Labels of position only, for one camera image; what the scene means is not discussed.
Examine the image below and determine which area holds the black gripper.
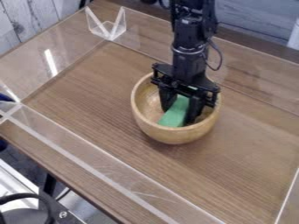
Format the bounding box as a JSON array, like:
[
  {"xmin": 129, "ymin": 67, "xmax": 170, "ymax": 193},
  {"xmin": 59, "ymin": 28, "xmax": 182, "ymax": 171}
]
[{"xmin": 150, "ymin": 47, "xmax": 222, "ymax": 127}]

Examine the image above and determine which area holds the green rectangular block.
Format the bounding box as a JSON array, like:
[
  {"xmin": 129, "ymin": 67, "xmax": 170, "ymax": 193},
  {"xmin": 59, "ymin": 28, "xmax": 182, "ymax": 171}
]
[{"xmin": 158, "ymin": 95, "xmax": 190, "ymax": 128}]

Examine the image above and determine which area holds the light wooden bowl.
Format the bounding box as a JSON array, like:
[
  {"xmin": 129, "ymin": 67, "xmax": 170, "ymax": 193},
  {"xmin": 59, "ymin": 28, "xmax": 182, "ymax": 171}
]
[{"xmin": 131, "ymin": 74, "xmax": 222, "ymax": 145}]

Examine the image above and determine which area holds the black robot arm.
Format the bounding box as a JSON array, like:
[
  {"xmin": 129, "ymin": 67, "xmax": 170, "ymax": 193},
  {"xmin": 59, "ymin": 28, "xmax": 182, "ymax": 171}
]
[{"xmin": 151, "ymin": 0, "xmax": 221, "ymax": 127}]

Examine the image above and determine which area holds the black table leg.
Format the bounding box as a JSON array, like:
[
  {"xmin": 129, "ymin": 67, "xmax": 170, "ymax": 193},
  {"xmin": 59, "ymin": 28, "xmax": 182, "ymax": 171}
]
[{"xmin": 43, "ymin": 174, "xmax": 58, "ymax": 196}]

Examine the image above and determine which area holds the black metal clamp plate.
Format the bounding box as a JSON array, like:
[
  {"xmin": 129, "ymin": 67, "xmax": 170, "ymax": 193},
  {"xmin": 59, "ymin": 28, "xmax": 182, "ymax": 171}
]
[{"xmin": 39, "ymin": 192, "xmax": 87, "ymax": 224}]

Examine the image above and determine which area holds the clear acrylic tray wall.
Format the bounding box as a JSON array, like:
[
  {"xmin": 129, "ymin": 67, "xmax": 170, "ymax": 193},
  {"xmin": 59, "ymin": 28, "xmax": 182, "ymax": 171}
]
[{"xmin": 0, "ymin": 1, "xmax": 299, "ymax": 224}]

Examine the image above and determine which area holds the clear acrylic corner bracket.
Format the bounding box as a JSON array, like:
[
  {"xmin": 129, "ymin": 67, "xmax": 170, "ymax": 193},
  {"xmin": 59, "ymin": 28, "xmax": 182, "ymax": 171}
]
[{"xmin": 85, "ymin": 7, "xmax": 127, "ymax": 41}]

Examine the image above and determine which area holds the black cable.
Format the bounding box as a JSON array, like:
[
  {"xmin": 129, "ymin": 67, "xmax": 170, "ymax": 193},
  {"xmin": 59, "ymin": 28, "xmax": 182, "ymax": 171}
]
[{"xmin": 0, "ymin": 192, "xmax": 57, "ymax": 224}]

